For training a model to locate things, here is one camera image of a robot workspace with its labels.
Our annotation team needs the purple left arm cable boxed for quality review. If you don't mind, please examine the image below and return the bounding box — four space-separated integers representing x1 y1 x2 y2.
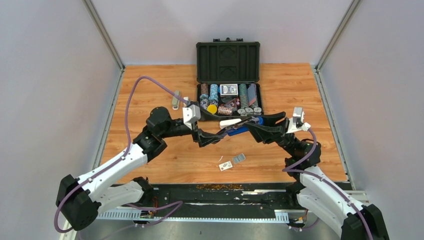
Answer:
53 76 190 234

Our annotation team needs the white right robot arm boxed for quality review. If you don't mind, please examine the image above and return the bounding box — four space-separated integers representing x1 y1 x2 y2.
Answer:
242 112 390 240

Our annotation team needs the black poker chip case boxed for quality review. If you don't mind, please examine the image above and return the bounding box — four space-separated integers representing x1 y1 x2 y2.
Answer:
196 38 264 110

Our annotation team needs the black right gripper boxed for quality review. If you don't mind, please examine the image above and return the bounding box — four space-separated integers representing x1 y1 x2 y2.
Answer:
243 112 299 159

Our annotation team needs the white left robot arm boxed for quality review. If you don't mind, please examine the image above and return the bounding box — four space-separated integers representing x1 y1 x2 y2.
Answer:
53 104 227 233

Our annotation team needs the small white stapler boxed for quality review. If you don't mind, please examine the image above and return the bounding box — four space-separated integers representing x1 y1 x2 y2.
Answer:
183 96 190 108

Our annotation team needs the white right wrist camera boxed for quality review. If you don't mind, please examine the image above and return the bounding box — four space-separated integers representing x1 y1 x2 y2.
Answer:
286 107 311 134

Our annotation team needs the aluminium slotted rail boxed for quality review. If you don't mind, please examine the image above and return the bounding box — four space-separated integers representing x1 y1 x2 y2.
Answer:
96 207 290 223

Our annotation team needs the blue stapler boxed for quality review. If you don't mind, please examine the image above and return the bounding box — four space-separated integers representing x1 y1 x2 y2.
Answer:
217 116 263 137

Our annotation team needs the grey-green stapler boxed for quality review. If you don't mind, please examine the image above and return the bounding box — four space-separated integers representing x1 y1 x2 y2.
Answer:
171 90 181 111

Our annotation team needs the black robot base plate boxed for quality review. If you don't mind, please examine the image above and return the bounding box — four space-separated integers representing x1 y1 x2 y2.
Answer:
134 182 308 219

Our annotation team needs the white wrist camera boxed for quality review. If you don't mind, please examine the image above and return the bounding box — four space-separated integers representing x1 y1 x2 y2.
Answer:
182 104 201 130
286 107 311 134

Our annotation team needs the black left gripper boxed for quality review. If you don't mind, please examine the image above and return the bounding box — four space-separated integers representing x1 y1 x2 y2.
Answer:
160 101 224 148

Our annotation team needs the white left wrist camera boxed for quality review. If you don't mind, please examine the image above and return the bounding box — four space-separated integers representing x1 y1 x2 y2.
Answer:
182 104 201 130

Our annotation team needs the yellow poker chip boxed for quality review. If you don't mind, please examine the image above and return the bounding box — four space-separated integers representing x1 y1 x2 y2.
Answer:
207 104 218 115

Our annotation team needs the blue playing card deck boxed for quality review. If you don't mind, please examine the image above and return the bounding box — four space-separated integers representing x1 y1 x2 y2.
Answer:
219 84 239 97

